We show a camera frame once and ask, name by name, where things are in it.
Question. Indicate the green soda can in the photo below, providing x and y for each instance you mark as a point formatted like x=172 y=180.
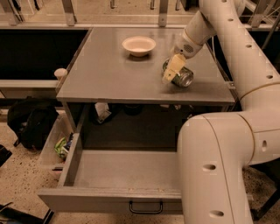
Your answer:
x=182 y=79

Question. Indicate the green snack bag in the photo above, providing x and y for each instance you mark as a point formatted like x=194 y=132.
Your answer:
x=60 y=149

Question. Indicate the black drawer handle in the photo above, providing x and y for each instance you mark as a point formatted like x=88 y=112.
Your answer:
x=146 y=208

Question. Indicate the black office chair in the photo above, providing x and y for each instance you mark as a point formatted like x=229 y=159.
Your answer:
x=272 y=170

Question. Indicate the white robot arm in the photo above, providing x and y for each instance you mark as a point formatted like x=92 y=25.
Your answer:
x=213 y=148

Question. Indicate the white paper cup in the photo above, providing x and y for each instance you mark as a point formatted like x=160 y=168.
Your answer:
x=60 y=73

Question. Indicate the grey cabinet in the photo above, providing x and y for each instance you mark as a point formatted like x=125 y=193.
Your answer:
x=105 y=72

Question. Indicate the black object floor corner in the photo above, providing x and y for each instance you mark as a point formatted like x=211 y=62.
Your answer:
x=13 y=216

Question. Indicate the black backpack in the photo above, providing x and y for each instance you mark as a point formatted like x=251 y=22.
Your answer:
x=32 y=120

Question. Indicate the open grey top drawer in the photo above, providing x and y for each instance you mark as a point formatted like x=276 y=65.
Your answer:
x=105 y=181

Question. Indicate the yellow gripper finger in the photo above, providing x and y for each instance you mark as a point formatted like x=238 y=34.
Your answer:
x=175 y=64

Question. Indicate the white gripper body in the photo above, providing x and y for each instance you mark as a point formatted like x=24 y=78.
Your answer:
x=184 y=47

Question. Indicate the white bowl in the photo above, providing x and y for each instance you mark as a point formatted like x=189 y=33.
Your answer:
x=139 y=46

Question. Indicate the clear plastic bin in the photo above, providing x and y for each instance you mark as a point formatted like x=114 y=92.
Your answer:
x=49 y=158

